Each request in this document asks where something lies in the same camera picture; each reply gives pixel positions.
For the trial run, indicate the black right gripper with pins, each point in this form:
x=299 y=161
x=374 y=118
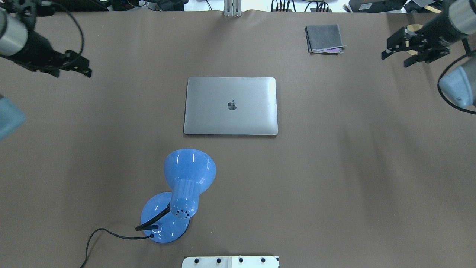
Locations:
x=438 y=28

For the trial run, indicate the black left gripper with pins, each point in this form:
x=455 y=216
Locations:
x=38 y=49

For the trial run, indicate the grey laptop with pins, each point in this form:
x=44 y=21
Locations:
x=231 y=106

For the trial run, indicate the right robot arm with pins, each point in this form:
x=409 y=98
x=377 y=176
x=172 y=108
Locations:
x=456 y=83

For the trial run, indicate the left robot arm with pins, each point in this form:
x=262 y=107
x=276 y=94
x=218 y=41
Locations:
x=22 y=45

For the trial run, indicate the grey folded cloth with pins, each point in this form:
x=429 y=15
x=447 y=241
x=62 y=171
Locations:
x=324 y=39

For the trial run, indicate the blue desk lamp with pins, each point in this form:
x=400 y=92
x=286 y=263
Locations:
x=166 y=216

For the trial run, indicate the aluminium frame post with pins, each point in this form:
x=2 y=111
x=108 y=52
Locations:
x=232 y=8

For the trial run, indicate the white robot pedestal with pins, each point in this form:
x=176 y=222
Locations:
x=231 y=262

